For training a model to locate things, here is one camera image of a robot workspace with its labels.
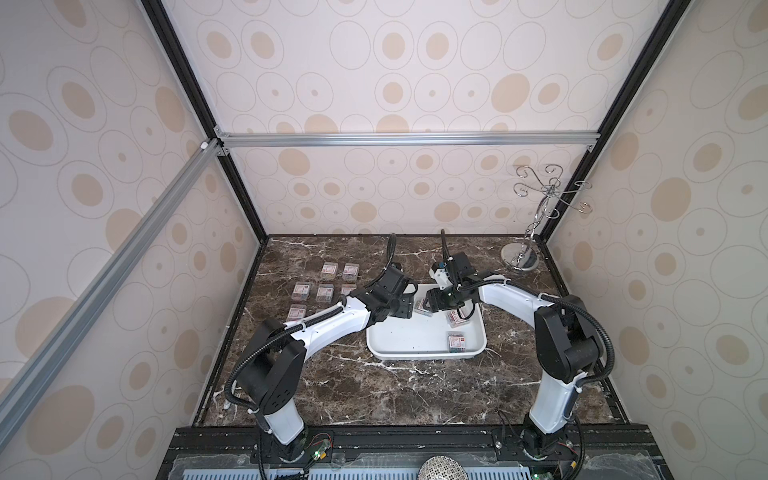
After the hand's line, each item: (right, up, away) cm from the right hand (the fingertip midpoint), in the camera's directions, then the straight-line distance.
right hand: (442, 302), depth 95 cm
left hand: (-11, +1, -8) cm, 13 cm away
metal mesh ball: (-5, -35, -27) cm, 44 cm away
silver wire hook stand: (+33, +15, +15) cm, 39 cm away
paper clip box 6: (-38, +2, +4) cm, 39 cm away
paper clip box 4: (-31, +9, +11) cm, 34 cm away
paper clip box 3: (-38, +10, +11) cm, 41 cm away
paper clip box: (-7, -2, 0) cm, 7 cm away
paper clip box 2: (+3, -11, -6) cm, 13 cm away
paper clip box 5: (-47, +3, +5) cm, 47 cm away
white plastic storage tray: (-5, -11, -3) cm, 12 cm away
